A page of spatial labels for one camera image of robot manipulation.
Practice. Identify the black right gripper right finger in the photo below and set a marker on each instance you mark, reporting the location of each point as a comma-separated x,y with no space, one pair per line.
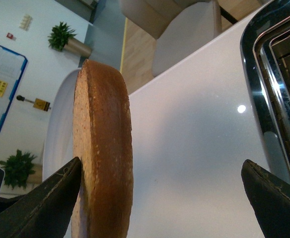
269,197

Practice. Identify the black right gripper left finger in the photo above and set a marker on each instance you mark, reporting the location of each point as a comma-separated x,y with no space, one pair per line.
44,212

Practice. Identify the brown bread slice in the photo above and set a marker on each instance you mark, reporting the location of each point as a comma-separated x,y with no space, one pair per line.
102,140

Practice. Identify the grey round plate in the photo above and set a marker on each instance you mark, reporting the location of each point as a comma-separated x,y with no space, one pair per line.
58,147

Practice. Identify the white chrome toaster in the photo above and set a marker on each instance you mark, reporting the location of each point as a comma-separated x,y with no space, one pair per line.
265,51

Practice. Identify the potted green plant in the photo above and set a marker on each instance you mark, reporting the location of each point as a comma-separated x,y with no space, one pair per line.
62,37
20,170

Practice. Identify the beige chair left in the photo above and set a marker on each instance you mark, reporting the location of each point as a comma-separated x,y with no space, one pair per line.
180,27

